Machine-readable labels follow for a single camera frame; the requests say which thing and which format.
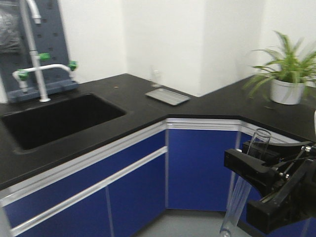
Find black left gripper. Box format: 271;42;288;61
224;142;316;234

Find tall clear test tube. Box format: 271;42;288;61
219;128;271;237

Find grey metal tray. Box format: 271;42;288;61
145;88;190;106

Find blue corner cabinet door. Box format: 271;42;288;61
167;129;237;211

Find white plant pot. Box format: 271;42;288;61
270;79;305;105

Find green potted plant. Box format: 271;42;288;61
243;31;316;98

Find blue cabinet door middle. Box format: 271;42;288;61
106;131;165;237

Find clear glass on counter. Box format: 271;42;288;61
151;65;161;88

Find blue cabinet door left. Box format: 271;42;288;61
1;189;112;237

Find black lab sink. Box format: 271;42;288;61
1;94;126;150

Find white lab faucet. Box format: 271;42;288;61
12;0;78;102

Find plastic wrapped items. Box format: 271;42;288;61
0;5;20;54

